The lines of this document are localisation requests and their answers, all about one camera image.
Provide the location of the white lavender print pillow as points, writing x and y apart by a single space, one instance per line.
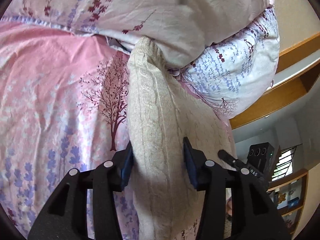
232 75

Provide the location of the pale pink floral pillow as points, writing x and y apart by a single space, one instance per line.
182 29

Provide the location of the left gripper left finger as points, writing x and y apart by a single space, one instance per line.
64 214

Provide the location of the wooden shelf unit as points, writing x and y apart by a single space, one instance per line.
288 194

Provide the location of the beige cable-knit sweater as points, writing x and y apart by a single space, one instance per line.
160 114

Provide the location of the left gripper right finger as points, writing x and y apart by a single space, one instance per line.
254 215

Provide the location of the black camera box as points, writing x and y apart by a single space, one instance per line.
260 156

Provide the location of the pink floral bed sheet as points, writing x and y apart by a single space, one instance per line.
63 106

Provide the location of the wooden headboard frame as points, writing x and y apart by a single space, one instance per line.
297 72

